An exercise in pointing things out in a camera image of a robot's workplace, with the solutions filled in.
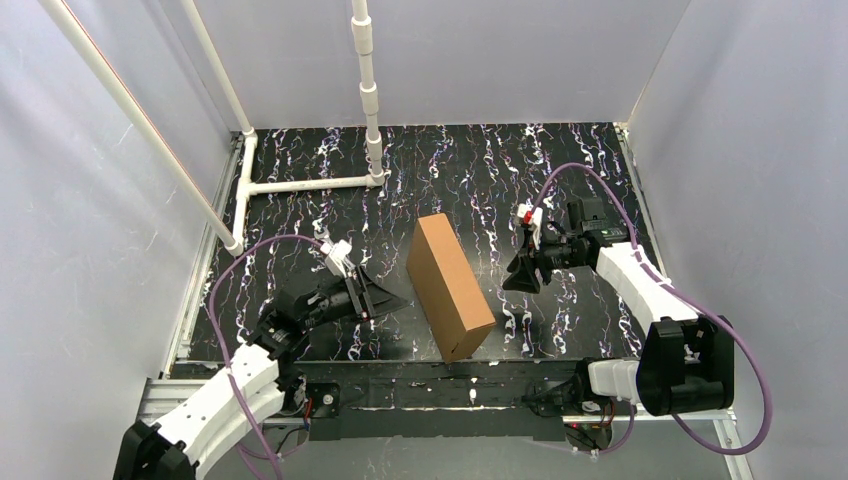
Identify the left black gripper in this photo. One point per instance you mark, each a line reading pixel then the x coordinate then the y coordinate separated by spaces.
pixel 361 298

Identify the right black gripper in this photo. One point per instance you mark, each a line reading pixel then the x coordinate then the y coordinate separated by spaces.
pixel 536 263

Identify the brown cardboard box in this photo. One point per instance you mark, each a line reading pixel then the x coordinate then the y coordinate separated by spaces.
pixel 447 289

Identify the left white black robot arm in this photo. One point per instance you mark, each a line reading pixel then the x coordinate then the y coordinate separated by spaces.
pixel 257 383

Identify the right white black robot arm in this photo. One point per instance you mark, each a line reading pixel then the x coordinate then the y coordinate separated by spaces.
pixel 686 364

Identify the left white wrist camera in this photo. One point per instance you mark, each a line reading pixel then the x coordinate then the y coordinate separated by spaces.
pixel 336 258

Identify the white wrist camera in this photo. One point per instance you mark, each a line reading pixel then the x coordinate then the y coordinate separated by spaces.
pixel 529 219
pixel 336 258

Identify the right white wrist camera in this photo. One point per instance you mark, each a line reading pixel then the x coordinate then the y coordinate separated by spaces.
pixel 529 219

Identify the aluminium rail base frame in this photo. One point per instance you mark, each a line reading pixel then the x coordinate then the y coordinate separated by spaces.
pixel 386 377

